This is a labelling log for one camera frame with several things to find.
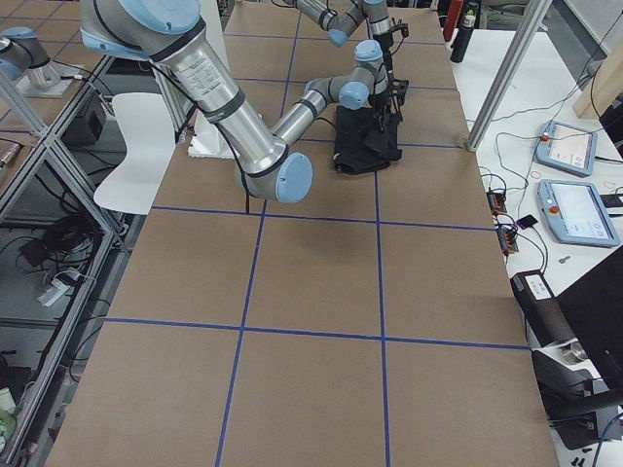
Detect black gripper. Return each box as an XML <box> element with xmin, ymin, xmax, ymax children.
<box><xmin>369</xmin><ymin>72</ymin><xmax>403</xmax><ymax>132</ymax></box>
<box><xmin>372</xmin><ymin>28</ymin><xmax>394</xmax><ymax>73</ymax></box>

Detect black graphic t-shirt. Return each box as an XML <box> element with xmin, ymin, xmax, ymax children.
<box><xmin>333</xmin><ymin>106</ymin><xmax>402</xmax><ymax>175</ymax></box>

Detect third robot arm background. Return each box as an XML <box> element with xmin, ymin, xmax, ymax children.
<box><xmin>1</xmin><ymin>26</ymin><xmax>72</xmax><ymax>98</ymax></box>

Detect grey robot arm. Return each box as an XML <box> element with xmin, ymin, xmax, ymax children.
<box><xmin>285</xmin><ymin>0</ymin><xmax>409</xmax><ymax>75</ymax></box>
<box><xmin>80</xmin><ymin>1</ymin><xmax>404</xmax><ymax>203</ymax></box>

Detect red cylinder bottle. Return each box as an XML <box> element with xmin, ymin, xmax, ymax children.
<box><xmin>443</xmin><ymin>0</ymin><xmax>463</xmax><ymax>42</ymax></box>

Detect black water bottle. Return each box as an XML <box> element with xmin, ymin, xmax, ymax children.
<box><xmin>450</xmin><ymin>15</ymin><xmax>476</xmax><ymax>63</ymax></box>

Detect upper orange circuit board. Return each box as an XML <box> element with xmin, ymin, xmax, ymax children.
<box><xmin>486</xmin><ymin>190</ymin><xmax>507</xmax><ymax>215</ymax></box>

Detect orange circuit board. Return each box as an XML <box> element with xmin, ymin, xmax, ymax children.
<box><xmin>486</xmin><ymin>190</ymin><xmax>507</xmax><ymax>215</ymax></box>
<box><xmin>496</xmin><ymin>225</ymin><xmax>519</xmax><ymax>257</ymax></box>

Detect small black square pad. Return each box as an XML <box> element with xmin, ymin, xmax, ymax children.
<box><xmin>515</xmin><ymin>214</ymin><xmax>538</xmax><ymax>230</ymax></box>

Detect lower orange circuit board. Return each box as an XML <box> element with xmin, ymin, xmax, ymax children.
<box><xmin>496</xmin><ymin>225</ymin><xmax>519</xmax><ymax>257</ymax></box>

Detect upper teach pendant tablet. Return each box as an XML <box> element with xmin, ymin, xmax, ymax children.
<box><xmin>535</xmin><ymin>121</ymin><xmax>598</xmax><ymax>177</ymax></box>

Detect teach pendant tablet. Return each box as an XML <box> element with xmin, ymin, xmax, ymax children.
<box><xmin>535</xmin><ymin>121</ymin><xmax>598</xmax><ymax>177</ymax></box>
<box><xmin>537</xmin><ymin>179</ymin><xmax>620</xmax><ymax>248</ymax></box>

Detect lower teach pendant tablet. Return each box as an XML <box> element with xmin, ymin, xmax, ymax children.
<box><xmin>537</xmin><ymin>179</ymin><xmax>620</xmax><ymax>248</ymax></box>

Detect white plastic chair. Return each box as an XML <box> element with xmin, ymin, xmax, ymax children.
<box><xmin>93</xmin><ymin>92</ymin><xmax>176</xmax><ymax>215</ymax></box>

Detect dark rectangular device box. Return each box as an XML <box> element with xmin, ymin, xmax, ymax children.
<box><xmin>510</xmin><ymin>269</ymin><xmax>576</xmax><ymax>348</ymax></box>

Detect black monitor on stand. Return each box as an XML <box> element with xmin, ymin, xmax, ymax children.
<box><xmin>531</xmin><ymin>248</ymin><xmax>622</xmax><ymax>449</ymax></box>

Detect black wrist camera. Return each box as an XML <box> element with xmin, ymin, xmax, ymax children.
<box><xmin>391</xmin><ymin>20</ymin><xmax>410</xmax><ymax>39</ymax></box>
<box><xmin>392</xmin><ymin>79</ymin><xmax>409</xmax><ymax>107</ymax></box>

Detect aluminium frame rail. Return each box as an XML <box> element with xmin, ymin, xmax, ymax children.
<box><xmin>465</xmin><ymin>0</ymin><xmax>553</xmax><ymax>153</ymax></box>

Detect right black braided cable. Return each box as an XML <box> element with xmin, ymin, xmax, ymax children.
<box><xmin>150</xmin><ymin>62</ymin><xmax>342</xmax><ymax>215</ymax></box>

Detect white metal mount base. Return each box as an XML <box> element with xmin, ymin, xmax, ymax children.
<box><xmin>188</xmin><ymin>112</ymin><xmax>234</xmax><ymax>160</ymax></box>

